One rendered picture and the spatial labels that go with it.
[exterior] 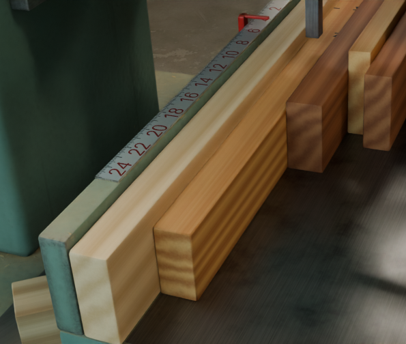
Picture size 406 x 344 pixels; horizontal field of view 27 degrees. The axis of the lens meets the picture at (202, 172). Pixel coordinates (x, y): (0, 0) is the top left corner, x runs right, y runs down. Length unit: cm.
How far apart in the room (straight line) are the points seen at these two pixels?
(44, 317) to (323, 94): 22
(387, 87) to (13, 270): 29
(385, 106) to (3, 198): 27
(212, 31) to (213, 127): 268
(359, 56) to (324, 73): 2
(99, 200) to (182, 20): 287
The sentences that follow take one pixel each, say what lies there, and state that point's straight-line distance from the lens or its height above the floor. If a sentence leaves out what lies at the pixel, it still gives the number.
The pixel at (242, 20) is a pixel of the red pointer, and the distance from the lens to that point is 58.
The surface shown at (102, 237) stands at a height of 95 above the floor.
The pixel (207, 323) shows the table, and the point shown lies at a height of 90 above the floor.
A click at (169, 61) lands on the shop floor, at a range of 291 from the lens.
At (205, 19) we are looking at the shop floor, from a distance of 325.
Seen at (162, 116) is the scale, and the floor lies 96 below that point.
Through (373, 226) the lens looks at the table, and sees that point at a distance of 46.
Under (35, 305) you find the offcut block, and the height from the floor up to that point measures 83.
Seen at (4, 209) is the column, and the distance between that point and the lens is 62.
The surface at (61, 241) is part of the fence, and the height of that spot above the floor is 95.
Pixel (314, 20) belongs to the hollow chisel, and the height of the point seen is 96.
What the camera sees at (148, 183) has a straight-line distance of 42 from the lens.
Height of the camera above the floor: 117
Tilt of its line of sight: 31 degrees down
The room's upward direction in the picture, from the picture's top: 5 degrees counter-clockwise
